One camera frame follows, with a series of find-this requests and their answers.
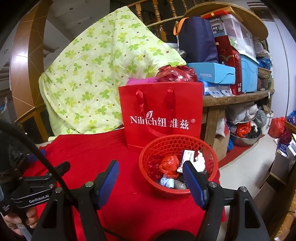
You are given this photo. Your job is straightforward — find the white tissue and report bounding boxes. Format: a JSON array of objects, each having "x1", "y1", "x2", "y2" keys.
[{"x1": 193, "y1": 151, "x2": 206, "y2": 172}]

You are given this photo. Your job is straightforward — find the light blue tissue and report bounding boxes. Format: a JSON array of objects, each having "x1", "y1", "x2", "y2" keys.
[{"x1": 159, "y1": 175, "x2": 175, "y2": 189}]

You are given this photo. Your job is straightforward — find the white medicine box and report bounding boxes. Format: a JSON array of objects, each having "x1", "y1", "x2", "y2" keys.
[{"x1": 177, "y1": 150, "x2": 195, "y2": 173}]

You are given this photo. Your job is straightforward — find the left hand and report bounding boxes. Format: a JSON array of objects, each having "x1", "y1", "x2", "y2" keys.
[{"x1": 2, "y1": 207, "x2": 38, "y2": 236}]

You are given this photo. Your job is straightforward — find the cardboard box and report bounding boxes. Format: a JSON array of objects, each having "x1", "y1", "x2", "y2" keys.
[{"x1": 212, "y1": 132, "x2": 230, "y2": 161}]

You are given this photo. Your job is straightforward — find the red blanket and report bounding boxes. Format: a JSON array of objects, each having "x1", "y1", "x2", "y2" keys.
[{"x1": 44, "y1": 129, "x2": 204, "y2": 240}]

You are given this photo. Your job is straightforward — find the metal basin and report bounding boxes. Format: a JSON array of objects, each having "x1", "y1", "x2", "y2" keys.
[{"x1": 230, "y1": 128, "x2": 262, "y2": 147}]

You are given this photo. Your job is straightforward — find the red plastic basket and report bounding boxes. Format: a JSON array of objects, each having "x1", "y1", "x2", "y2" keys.
[{"x1": 139, "y1": 135, "x2": 220, "y2": 197}]

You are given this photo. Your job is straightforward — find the wooden round shelf table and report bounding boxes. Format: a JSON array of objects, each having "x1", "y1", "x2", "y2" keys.
[{"x1": 184, "y1": 1, "x2": 275, "y2": 146}]

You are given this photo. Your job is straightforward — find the red bag on floor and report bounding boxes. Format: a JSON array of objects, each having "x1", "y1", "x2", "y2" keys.
[{"x1": 268, "y1": 117, "x2": 286, "y2": 138}]

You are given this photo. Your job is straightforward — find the red paper gift bag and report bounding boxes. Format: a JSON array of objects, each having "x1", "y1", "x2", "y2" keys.
[{"x1": 119, "y1": 82, "x2": 203, "y2": 153}]

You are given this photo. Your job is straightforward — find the light blue shoe box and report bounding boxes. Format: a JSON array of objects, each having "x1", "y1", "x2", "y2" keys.
[{"x1": 187, "y1": 62, "x2": 235, "y2": 84}]

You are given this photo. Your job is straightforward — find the green clover quilt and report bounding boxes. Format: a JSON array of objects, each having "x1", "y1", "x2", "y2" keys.
[{"x1": 39, "y1": 6, "x2": 185, "y2": 136}]

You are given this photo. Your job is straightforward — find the dark red plastic bag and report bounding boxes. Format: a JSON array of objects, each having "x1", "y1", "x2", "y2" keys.
[{"x1": 156, "y1": 65, "x2": 198, "y2": 82}]

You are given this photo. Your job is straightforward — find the wooden cabinet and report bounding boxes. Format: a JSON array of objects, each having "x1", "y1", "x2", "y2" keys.
[{"x1": 10, "y1": 1, "x2": 53, "y2": 144}]

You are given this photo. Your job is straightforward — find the blue plastic storage bin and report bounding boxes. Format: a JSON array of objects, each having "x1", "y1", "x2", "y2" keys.
[{"x1": 239, "y1": 51, "x2": 259, "y2": 93}]

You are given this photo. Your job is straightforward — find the magenta pillow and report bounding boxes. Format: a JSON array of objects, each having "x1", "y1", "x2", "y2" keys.
[{"x1": 126, "y1": 77, "x2": 158, "y2": 85}]

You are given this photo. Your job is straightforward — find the dark red gift box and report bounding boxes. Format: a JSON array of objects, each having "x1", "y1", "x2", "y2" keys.
[{"x1": 215, "y1": 35, "x2": 242, "y2": 95}]

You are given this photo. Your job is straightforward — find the navy tote bag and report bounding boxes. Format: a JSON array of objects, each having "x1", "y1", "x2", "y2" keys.
[{"x1": 173, "y1": 16, "x2": 218, "y2": 63}]

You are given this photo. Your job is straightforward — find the clear plastic storage box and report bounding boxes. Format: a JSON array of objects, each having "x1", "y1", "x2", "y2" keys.
[{"x1": 210, "y1": 14, "x2": 256, "y2": 59}]

